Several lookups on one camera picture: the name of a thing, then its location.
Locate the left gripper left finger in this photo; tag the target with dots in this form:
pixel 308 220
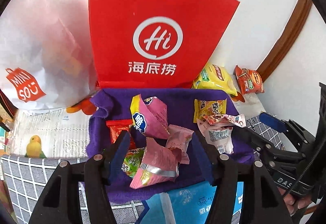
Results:
pixel 59 202

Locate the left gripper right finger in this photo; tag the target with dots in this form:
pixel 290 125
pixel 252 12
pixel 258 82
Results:
pixel 262 201

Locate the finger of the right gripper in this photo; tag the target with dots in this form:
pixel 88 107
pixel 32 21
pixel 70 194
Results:
pixel 296 134
pixel 265 147

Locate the white red snack packet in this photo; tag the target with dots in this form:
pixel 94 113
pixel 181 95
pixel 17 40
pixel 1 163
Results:
pixel 220 137

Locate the yellow triangular snack packet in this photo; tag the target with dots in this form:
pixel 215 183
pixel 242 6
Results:
pixel 204 107

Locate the light pink peach packet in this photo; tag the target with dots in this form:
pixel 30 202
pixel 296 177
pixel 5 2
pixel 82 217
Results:
pixel 178 142

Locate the green snack packet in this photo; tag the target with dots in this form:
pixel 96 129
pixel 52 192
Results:
pixel 132 161

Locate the small red snack packet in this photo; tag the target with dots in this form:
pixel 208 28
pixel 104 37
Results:
pixel 117 126

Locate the dark pink snack bag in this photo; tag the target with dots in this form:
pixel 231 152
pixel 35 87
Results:
pixel 159 164

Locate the pink large snack bag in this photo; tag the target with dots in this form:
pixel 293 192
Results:
pixel 150 116

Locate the colourful pink candy packet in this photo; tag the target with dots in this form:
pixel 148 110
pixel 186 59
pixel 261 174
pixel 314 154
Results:
pixel 226 120

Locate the person's right hand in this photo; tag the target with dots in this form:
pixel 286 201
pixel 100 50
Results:
pixel 292 204

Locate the grey checked tablecloth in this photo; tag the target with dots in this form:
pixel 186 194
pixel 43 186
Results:
pixel 38 144

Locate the orange chips bag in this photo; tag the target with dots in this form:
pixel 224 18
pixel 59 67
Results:
pixel 249 81

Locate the blue tissue pack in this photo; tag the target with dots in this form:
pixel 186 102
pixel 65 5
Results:
pixel 186 205

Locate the yellow chips bag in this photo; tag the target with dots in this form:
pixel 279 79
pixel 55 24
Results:
pixel 215 77

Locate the purple towel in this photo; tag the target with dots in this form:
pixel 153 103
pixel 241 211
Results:
pixel 114 104

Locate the white Miniso plastic bag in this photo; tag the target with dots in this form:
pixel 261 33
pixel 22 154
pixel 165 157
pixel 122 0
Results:
pixel 42 65

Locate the red paper Haidilao bag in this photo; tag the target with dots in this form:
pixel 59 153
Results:
pixel 155 43

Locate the brown wooden door frame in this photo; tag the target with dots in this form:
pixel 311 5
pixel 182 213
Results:
pixel 287 38

